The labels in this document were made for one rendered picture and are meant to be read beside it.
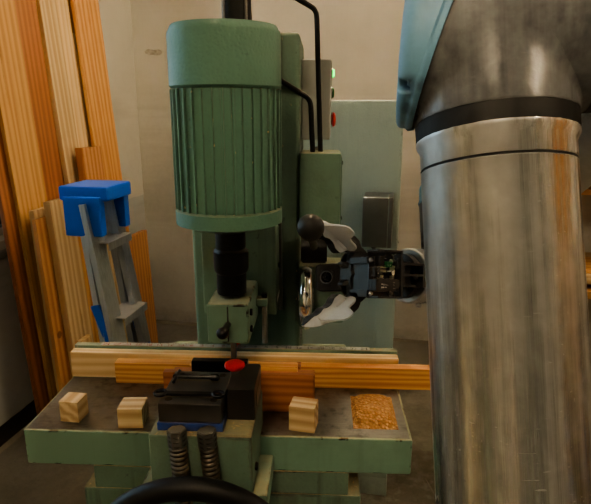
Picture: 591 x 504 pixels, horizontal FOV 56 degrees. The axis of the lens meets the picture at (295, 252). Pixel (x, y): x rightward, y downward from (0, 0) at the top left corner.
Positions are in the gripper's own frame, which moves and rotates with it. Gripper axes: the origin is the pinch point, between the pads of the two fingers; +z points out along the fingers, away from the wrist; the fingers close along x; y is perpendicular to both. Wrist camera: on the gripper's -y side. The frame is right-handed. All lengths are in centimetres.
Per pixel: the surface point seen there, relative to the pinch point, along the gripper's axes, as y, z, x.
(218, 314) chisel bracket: -18.8, 2.1, 6.9
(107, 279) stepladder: -108, -9, 1
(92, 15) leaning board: -200, -28, -125
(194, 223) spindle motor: -14.8, 9.1, -7.3
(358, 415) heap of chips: -2.5, -14.5, 22.3
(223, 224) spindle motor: -11.0, 6.2, -7.1
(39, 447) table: -31.9, 25.9, 28.0
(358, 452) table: 0.2, -12.0, 27.0
